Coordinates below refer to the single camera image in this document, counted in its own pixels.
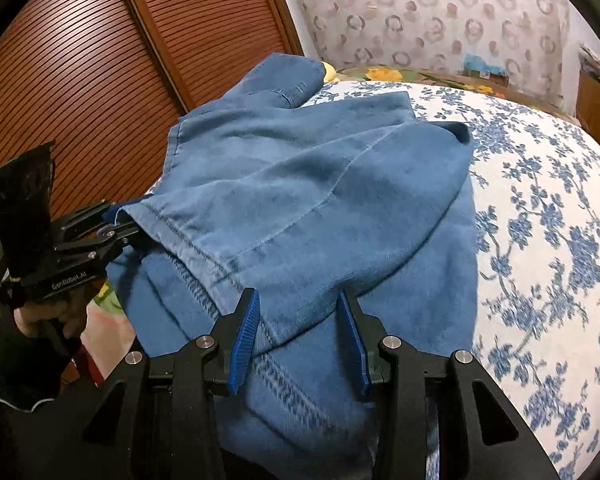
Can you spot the blue denim pants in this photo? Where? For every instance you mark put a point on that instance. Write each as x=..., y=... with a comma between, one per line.
x=305, y=185

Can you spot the person's left hand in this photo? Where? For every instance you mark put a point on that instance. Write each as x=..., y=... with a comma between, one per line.
x=35, y=355

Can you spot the circle print curtain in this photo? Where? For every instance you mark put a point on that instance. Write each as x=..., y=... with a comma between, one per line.
x=430, y=10

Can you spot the colourful floral blanket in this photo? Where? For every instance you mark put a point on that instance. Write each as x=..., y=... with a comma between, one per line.
x=385, y=74

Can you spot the white blue floral bed sheet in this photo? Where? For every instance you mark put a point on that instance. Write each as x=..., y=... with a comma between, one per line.
x=530, y=260

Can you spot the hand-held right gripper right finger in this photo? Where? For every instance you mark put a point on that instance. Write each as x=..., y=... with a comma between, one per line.
x=355, y=345

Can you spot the person's left forearm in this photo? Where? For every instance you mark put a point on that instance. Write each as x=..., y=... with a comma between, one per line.
x=20, y=435

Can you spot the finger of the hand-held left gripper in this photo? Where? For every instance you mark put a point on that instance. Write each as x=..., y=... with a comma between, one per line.
x=100, y=245
x=87, y=215

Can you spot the wooden cabinet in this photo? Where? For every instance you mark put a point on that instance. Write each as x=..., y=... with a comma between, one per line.
x=597, y=105

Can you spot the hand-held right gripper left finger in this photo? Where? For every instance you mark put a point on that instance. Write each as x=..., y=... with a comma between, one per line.
x=244, y=340

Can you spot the clutter on cabinet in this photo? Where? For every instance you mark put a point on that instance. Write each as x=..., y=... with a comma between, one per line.
x=595, y=57

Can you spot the yellow pillow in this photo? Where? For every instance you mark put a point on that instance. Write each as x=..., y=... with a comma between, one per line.
x=328, y=71

